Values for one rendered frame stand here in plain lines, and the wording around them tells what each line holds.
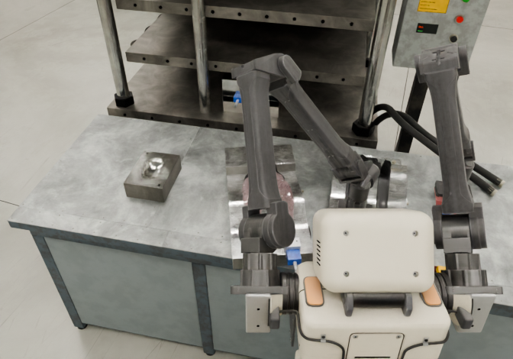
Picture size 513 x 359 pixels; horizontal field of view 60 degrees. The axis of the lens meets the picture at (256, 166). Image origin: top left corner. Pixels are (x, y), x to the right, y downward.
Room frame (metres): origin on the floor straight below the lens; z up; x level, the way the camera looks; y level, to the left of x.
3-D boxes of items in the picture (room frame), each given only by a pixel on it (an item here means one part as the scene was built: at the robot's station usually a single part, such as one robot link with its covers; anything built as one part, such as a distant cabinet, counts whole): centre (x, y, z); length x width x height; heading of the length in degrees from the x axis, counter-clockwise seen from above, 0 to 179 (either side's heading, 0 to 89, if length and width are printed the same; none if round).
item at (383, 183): (1.15, -0.39, 0.92); 0.35 x 0.16 x 0.09; 169
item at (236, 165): (1.15, -0.03, 0.85); 0.50 x 0.26 x 0.11; 6
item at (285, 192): (1.14, -0.04, 0.90); 0.26 x 0.18 x 0.08; 6
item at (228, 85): (2.05, -0.02, 0.87); 0.50 x 0.27 x 0.17; 169
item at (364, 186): (0.96, -0.30, 1.10); 0.07 x 0.06 x 0.07; 150
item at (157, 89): (2.14, 0.02, 0.75); 1.30 x 0.84 x 0.06; 79
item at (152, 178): (1.30, 0.40, 0.83); 0.20 x 0.15 x 0.07; 169
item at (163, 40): (2.19, 0.01, 1.01); 1.10 x 0.74 x 0.05; 79
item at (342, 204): (0.95, -0.30, 1.04); 0.10 x 0.07 x 0.07; 79
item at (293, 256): (0.88, -0.12, 0.85); 0.13 x 0.05 x 0.05; 6
